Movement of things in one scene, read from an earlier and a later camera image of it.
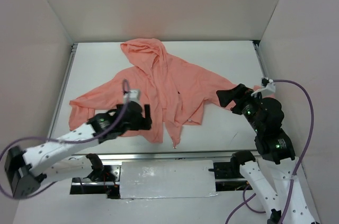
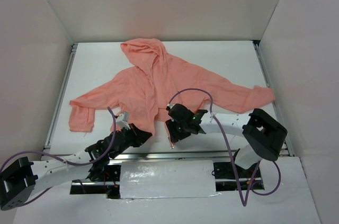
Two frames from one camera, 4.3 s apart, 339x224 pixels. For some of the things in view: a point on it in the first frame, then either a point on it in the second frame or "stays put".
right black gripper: (239, 99) → (174, 125)
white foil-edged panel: (141, 179) stays put
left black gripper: (143, 119) → (138, 134)
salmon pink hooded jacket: (177, 91) stays put
